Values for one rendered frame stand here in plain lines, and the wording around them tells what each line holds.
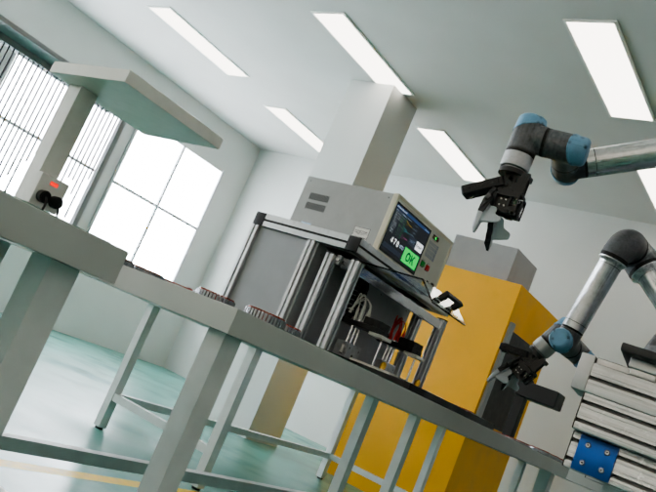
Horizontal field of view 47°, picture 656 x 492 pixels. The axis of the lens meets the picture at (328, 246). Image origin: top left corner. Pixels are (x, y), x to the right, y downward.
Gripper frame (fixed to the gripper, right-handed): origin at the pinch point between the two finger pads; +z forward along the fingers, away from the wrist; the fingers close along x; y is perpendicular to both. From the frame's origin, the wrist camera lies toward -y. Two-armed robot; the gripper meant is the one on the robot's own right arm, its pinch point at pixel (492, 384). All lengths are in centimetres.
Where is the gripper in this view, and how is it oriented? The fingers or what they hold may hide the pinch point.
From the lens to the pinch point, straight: 283.3
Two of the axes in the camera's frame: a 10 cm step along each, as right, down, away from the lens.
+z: -7.1, 6.8, 1.7
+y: 4.7, 6.4, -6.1
